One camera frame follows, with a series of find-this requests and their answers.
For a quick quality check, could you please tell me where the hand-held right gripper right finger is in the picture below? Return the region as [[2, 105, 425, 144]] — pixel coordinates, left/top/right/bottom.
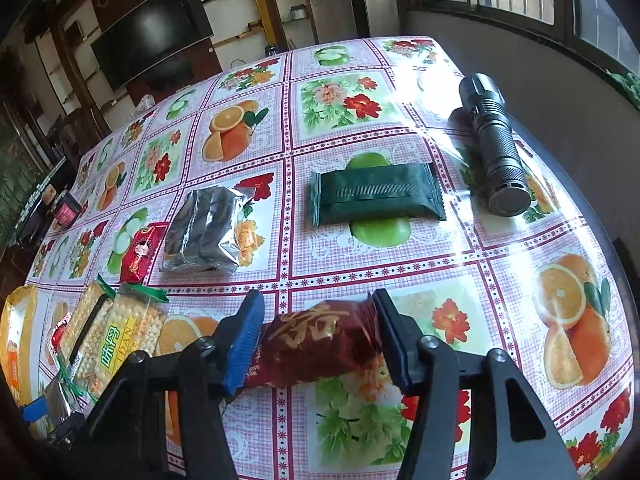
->
[[372, 289, 581, 480]]

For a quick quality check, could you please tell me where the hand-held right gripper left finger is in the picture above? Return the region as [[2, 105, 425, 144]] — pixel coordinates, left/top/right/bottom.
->
[[75, 290, 266, 480]]

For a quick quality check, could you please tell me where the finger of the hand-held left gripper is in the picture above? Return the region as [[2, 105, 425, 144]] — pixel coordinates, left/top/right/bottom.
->
[[21, 395, 52, 424]]

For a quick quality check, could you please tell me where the dark red snack packet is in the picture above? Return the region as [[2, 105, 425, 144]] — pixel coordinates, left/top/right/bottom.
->
[[240, 299, 388, 391]]

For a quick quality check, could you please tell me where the yellow bag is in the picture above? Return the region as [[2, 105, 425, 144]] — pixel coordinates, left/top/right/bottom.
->
[[0, 285, 41, 411]]

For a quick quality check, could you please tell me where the green label cracker packet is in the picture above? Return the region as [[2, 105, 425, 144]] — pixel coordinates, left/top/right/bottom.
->
[[60, 282, 168, 401]]

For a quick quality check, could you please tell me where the clear green-ended cracker packet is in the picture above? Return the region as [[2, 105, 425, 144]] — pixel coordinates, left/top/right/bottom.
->
[[52, 280, 113, 361]]

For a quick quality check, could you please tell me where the silver foil snack packet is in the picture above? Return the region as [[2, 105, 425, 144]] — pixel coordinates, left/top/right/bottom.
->
[[159, 186, 256, 275]]

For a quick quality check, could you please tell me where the dark green snack packet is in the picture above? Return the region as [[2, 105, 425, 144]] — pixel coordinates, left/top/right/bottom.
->
[[309, 162, 447, 226]]

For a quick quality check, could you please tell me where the small pink black box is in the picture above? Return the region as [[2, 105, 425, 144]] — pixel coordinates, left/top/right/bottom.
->
[[52, 195, 83, 231]]

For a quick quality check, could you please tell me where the black flashlight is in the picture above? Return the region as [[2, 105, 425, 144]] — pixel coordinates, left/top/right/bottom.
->
[[459, 73, 532, 217]]

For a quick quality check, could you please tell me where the black wall television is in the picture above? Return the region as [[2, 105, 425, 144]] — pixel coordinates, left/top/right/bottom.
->
[[90, 0, 216, 92]]

